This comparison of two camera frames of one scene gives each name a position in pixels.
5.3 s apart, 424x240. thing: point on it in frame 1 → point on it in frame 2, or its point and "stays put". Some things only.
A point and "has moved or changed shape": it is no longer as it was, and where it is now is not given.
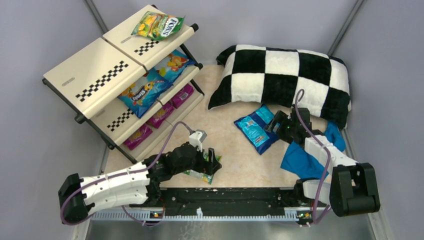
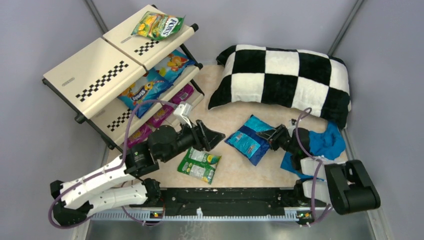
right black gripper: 276,122 → 278,137
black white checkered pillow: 316,82 stays put
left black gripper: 207,162 → 200,136
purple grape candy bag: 161,114 stays put
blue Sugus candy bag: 142,96 stays put
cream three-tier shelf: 129,85 stays put
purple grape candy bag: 137,136 stays put
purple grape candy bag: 188,90 stays put
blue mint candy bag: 252,127 has moved or changed shape
